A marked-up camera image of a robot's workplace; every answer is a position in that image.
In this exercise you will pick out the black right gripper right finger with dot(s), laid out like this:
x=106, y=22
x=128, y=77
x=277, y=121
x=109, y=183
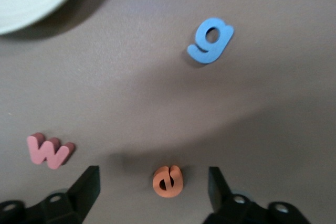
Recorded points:
x=236, y=211

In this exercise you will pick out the brown table cover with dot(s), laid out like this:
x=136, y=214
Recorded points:
x=157, y=103

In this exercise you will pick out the blue foam letter g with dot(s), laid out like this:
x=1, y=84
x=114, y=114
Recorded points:
x=210, y=53

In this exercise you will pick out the orange foam letter e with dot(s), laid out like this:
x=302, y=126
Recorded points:
x=168, y=191

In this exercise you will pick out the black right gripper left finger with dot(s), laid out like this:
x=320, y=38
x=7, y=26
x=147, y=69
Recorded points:
x=65, y=208

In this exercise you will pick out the pink foam letter w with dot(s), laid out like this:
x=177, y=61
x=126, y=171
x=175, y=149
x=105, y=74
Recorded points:
x=50, y=155

